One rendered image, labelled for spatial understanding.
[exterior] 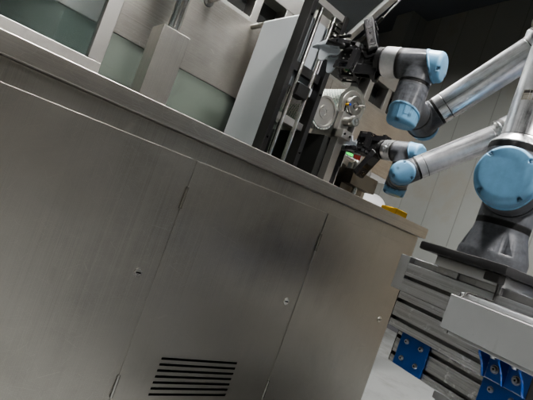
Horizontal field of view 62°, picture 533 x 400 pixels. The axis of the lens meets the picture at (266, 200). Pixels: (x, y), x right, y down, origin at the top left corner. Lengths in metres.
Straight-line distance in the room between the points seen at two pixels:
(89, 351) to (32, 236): 0.30
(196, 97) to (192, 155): 0.69
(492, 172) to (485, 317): 0.28
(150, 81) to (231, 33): 0.55
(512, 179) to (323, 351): 0.89
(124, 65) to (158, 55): 0.27
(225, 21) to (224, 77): 0.20
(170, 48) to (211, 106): 0.43
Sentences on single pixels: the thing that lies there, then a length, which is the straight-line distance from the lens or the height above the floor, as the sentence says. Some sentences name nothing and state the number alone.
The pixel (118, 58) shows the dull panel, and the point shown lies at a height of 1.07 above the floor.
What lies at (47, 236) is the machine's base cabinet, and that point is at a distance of 1.02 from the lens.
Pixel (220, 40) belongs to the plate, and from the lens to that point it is 1.81.
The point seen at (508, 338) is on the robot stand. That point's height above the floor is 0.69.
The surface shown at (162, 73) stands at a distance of 1.41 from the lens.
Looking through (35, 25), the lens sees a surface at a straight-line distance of 1.03.
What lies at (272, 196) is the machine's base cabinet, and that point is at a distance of 1.24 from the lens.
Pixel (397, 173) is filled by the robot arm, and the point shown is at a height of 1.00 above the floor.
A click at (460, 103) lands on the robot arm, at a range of 1.23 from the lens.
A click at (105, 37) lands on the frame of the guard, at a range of 1.05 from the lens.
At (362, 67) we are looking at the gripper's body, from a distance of 1.21.
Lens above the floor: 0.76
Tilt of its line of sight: 1 degrees up
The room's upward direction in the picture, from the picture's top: 20 degrees clockwise
